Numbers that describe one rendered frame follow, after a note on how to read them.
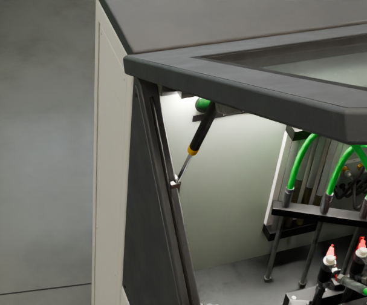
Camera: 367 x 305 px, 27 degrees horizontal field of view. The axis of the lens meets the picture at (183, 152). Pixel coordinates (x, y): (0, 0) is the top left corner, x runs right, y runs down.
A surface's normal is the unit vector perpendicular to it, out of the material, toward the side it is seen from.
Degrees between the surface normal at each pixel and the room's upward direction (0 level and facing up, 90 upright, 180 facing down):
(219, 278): 0
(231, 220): 90
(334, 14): 0
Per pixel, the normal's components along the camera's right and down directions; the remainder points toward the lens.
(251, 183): 0.35, 0.64
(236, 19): 0.09, -0.75
